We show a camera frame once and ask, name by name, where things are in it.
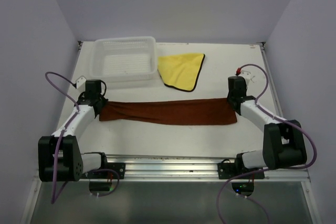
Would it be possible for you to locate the brown towel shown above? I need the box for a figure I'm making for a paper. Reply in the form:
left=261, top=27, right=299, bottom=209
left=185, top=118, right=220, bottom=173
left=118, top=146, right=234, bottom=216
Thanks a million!
left=99, top=98, right=237, bottom=126

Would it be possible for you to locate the yellow towel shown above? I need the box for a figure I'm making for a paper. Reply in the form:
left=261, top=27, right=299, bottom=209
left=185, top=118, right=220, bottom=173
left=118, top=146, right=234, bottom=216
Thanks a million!
left=157, top=53, right=205, bottom=92

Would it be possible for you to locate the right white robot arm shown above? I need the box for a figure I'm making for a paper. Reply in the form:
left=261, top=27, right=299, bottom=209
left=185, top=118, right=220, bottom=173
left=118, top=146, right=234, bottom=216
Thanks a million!
left=227, top=76, right=307, bottom=178

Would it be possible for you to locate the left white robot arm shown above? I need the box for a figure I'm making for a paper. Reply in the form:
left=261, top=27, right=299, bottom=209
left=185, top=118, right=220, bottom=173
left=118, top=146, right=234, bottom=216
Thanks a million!
left=38, top=80, right=109, bottom=182

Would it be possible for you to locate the white plastic basket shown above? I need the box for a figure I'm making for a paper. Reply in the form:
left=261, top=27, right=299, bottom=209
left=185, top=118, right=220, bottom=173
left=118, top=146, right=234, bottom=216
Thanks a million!
left=88, top=36, right=158, bottom=82

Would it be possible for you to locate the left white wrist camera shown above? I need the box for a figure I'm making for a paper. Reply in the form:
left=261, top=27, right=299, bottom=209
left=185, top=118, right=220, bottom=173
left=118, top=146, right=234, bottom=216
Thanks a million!
left=75, top=76, right=87, bottom=90

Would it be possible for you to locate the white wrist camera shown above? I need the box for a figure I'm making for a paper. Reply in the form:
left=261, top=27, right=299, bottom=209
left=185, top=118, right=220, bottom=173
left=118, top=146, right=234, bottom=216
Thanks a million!
left=236, top=68, right=255, bottom=87
left=75, top=76, right=87, bottom=90

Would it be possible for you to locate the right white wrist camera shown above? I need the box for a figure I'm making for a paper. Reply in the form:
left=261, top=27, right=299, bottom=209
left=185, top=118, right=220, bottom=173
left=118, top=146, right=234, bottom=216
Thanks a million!
left=236, top=68, right=255, bottom=87

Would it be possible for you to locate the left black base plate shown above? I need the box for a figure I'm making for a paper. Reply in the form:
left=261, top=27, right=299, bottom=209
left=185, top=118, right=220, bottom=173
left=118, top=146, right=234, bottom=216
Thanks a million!
left=83, top=163, right=126, bottom=180

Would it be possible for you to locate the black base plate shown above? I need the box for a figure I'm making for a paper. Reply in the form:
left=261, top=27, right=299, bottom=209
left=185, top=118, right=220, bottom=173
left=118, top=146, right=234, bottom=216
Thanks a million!
left=217, top=158, right=257, bottom=179
left=83, top=163, right=126, bottom=180

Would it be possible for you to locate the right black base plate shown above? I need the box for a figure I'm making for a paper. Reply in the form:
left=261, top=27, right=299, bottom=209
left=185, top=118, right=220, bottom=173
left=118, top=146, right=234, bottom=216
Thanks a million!
left=217, top=158, right=257, bottom=179

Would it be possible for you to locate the aluminium mounting rail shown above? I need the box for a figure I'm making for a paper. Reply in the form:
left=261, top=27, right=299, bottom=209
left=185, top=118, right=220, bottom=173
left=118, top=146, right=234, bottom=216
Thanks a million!
left=34, top=155, right=308, bottom=183

